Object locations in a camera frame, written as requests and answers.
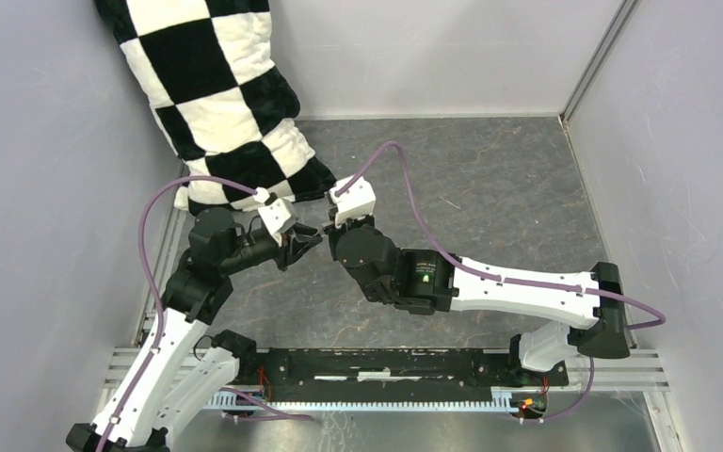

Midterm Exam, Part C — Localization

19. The white slotted cable duct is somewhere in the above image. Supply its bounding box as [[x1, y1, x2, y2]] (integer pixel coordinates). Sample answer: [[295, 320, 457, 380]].
[[203, 388, 547, 415]]

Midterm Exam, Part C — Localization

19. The aluminium corner frame post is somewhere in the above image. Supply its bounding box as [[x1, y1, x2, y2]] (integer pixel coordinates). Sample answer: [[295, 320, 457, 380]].
[[558, 0, 640, 129]]

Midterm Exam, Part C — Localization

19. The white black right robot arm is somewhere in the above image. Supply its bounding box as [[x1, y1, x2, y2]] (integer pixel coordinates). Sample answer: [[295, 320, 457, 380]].
[[325, 218, 631, 384]]

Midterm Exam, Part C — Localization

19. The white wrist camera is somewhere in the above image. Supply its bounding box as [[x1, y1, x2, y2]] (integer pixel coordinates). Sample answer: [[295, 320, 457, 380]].
[[329, 177, 377, 228], [252, 187, 297, 247]]

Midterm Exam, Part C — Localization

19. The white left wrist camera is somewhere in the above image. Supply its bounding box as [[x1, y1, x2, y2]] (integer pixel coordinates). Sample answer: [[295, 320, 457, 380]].
[[252, 187, 297, 247]]

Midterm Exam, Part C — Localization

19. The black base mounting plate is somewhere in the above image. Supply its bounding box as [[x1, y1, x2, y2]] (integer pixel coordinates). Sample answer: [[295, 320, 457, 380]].
[[233, 348, 570, 402]]

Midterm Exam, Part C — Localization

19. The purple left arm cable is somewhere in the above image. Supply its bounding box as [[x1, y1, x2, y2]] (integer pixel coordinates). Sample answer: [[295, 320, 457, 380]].
[[93, 175, 269, 452]]

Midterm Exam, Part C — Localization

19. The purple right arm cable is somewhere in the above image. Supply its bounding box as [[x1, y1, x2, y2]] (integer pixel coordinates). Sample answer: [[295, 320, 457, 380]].
[[335, 140, 667, 331]]

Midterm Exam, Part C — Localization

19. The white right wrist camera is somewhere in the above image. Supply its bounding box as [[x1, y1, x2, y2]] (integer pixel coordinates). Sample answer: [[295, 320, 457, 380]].
[[329, 177, 377, 228]]

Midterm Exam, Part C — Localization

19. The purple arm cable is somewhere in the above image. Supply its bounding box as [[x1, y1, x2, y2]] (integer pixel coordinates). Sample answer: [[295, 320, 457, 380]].
[[93, 175, 269, 452], [335, 140, 667, 331]]

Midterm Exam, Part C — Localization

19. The black white checkered pillow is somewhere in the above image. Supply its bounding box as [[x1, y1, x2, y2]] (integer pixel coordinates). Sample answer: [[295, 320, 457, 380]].
[[95, 1, 336, 214]]

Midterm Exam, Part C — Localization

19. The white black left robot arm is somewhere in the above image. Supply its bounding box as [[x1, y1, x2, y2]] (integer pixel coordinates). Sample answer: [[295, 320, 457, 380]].
[[66, 206, 322, 451]]

